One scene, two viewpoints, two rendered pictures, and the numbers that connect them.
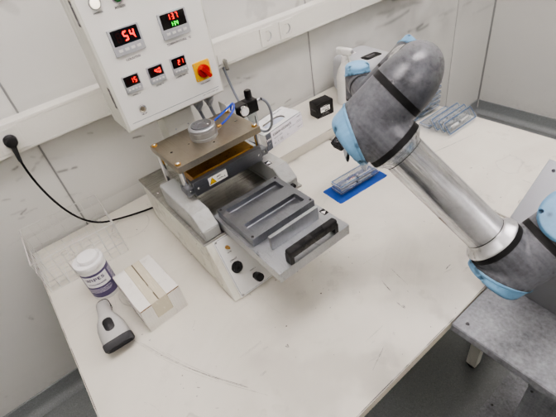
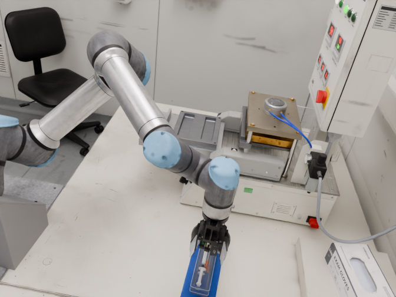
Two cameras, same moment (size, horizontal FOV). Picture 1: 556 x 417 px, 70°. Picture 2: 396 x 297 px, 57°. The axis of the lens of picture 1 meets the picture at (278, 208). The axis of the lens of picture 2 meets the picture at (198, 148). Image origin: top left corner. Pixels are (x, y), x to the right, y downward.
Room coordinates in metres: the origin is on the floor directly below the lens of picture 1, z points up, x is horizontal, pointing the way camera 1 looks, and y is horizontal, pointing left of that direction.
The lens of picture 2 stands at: (1.48, -0.93, 1.69)
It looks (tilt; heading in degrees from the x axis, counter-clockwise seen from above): 34 degrees down; 124
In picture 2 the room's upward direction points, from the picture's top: 9 degrees clockwise
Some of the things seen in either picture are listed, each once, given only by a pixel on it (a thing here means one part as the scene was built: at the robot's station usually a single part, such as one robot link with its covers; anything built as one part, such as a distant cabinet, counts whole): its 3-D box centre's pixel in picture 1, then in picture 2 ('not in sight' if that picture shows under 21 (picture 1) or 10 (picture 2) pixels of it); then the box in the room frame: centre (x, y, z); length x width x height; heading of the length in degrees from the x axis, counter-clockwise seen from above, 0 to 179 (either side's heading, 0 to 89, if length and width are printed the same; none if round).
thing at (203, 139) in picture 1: (207, 137); (280, 121); (1.07, 0.16, 1.08); 0.31 x 0.24 x 0.13; 121
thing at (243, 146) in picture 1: (211, 147); (270, 122); (1.04, 0.16, 1.07); 0.22 x 0.17 x 0.10; 121
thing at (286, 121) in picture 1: (275, 127); (360, 281); (1.52, -0.06, 0.83); 0.23 x 0.12 x 0.07; 131
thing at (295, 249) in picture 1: (312, 240); not in sight; (0.65, -0.06, 0.99); 0.15 x 0.02 x 0.04; 121
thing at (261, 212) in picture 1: (266, 208); (197, 128); (0.81, 0.03, 0.98); 0.20 x 0.17 x 0.03; 121
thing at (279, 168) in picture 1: (266, 165); (243, 162); (1.04, 0.01, 0.97); 0.26 x 0.05 x 0.07; 31
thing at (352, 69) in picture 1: (357, 81); (221, 181); (1.15, -0.32, 1.13); 0.09 x 0.08 x 0.11; 0
